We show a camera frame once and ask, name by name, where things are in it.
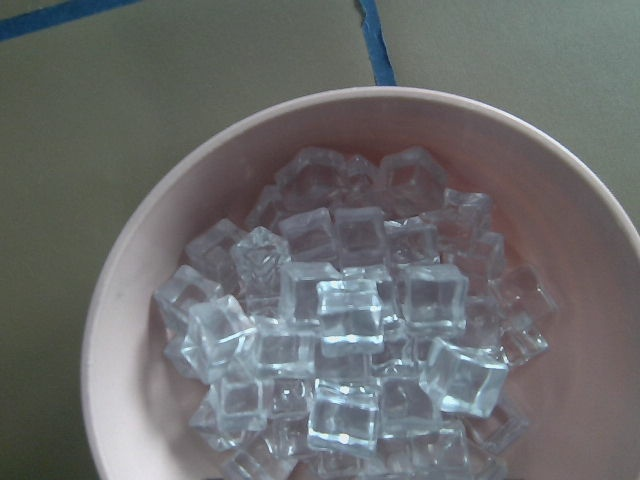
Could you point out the clear ice cube centre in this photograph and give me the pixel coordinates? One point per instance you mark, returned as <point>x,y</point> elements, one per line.
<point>350,317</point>

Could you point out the clear ice cube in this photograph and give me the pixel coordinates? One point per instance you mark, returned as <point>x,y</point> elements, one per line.
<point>350,317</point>
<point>434,300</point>
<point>462,380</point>
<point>216,331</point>
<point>344,417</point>

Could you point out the clear ice cube upper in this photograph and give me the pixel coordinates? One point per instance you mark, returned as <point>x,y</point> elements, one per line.
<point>434,300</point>

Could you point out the clear ice cube left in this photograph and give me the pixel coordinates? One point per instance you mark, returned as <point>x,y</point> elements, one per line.
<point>216,331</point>

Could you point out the clear ice cube bottom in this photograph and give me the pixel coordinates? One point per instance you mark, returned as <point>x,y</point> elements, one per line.
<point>344,417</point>

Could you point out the clear ice cube right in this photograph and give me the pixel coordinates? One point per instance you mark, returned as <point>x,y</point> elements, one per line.
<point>462,380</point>

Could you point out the pink bowl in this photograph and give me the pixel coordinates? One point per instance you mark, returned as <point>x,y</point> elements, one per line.
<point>582,396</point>

